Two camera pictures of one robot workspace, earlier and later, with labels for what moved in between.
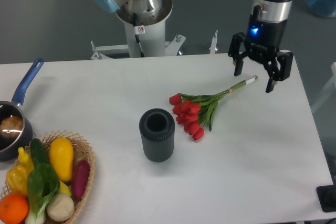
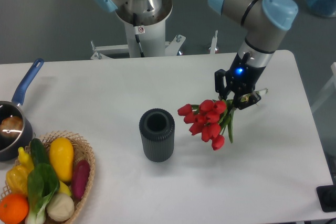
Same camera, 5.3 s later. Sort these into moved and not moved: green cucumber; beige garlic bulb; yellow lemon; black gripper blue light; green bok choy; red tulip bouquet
Moved: black gripper blue light; red tulip bouquet
Not moved: green bok choy; beige garlic bulb; yellow lemon; green cucumber
